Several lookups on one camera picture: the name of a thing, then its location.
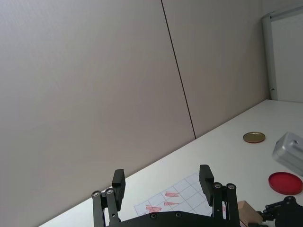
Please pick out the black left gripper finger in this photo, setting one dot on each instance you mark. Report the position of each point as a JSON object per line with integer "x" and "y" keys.
{"x": 116, "y": 201}

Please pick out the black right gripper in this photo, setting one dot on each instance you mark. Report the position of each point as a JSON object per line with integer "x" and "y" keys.
{"x": 290, "y": 217}

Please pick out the light wooden block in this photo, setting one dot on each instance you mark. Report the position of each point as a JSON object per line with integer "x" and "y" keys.
{"x": 248, "y": 214}

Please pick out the round red plastic lid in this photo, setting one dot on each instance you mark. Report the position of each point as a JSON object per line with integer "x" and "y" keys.
{"x": 285, "y": 183}

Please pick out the white grid paper red marks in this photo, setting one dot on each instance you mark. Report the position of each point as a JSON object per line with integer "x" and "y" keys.
{"x": 187, "y": 192}

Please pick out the round gold metal lid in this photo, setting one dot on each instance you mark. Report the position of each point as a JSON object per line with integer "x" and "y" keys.
{"x": 254, "y": 137}

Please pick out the white cabinet with grey frame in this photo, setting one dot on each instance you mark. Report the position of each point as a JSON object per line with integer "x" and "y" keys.
{"x": 285, "y": 54}

